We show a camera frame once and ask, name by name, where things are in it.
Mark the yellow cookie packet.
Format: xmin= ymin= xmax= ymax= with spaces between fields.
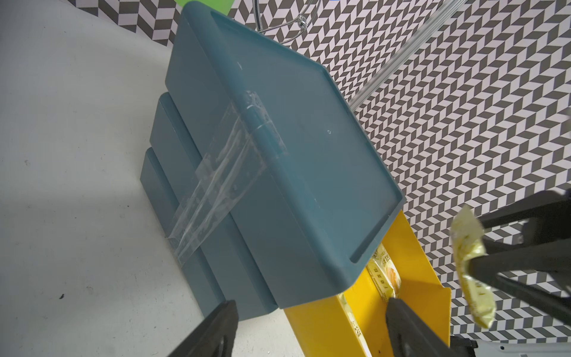
xmin=449 ymin=204 xmax=497 ymax=330

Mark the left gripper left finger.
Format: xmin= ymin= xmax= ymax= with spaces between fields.
xmin=169 ymin=300 xmax=239 ymax=357

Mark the clear adhesive tape strip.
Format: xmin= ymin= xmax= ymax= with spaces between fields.
xmin=168 ymin=91 xmax=288 ymax=266

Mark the yellow top drawer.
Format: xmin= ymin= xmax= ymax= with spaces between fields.
xmin=285 ymin=213 xmax=451 ymax=356

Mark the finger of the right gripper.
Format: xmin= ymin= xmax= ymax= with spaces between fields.
xmin=465 ymin=242 xmax=571 ymax=327
xmin=479 ymin=189 xmax=570 ymax=243

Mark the teal plastic drawer cabinet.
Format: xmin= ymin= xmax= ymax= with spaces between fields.
xmin=141 ymin=1 xmax=405 ymax=320

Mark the green plastic goblet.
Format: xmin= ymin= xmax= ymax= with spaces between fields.
xmin=175 ymin=0 xmax=234 ymax=15

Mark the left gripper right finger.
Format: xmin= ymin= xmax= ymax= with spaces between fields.
xmin=385 ymin=297 xmax=457 ymax=357

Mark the cookie packet in drawer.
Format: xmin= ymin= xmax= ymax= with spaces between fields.
xmin=338 ymin=293 xmax=372 ymax=357
xmin=367 ymin=244 xmax=401 ymax=302

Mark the silver wire stand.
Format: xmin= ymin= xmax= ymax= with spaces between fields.
xmin=251 ymin=0 xmax=313 ymax=46

